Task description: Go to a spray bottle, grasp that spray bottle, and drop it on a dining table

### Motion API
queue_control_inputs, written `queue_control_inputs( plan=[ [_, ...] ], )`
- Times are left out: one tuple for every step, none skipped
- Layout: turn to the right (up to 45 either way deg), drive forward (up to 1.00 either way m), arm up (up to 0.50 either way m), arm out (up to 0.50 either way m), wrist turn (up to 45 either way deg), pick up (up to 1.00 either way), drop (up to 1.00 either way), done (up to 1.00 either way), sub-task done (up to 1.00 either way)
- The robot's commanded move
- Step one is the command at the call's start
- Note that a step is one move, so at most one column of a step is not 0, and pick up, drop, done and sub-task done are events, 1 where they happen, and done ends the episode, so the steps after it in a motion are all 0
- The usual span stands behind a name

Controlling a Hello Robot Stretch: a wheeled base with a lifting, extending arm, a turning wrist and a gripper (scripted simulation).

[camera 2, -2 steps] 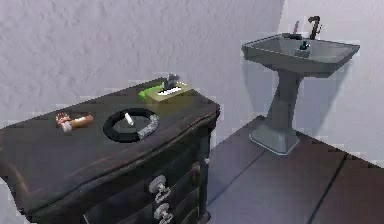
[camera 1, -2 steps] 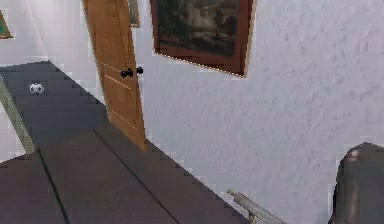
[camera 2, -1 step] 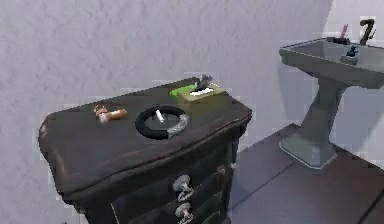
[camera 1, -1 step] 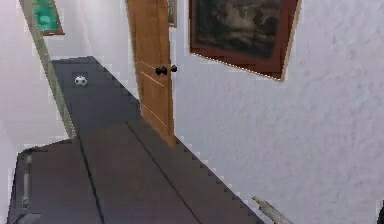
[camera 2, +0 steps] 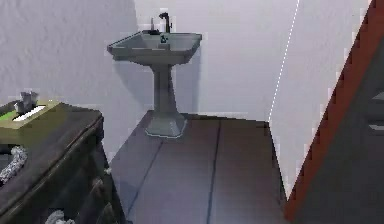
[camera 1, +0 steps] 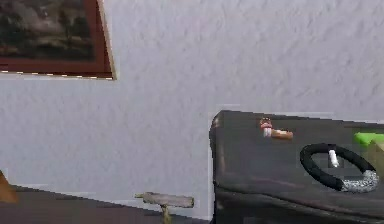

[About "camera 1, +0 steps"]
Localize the orange spray bottle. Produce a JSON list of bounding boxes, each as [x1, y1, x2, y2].
[[259, 117, 294, 141]]

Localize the dark dining table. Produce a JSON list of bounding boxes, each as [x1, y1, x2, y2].
[[209, 110, 384, 224]]

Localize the grey stool with brass leg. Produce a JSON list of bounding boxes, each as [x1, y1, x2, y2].
[[134, 191, 195, 224]]

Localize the small white cylinder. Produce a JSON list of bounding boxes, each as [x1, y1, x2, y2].
[[328, 149, 340, 169]]

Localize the green object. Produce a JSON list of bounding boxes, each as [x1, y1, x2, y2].
[[353, 131, 384, 147]]

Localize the tan box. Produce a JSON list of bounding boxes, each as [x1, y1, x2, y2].
[[367, 139, 384, 178]]

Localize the brown wooden furniture corner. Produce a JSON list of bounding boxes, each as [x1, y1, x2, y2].
[[0, 170, 19, 204]]

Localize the black and grey ring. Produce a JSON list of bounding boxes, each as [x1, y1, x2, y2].
[[299, 143, 380, 194]]

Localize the dark framed wall picture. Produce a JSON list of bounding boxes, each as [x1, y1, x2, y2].
[[0, 0, 118, 81]]

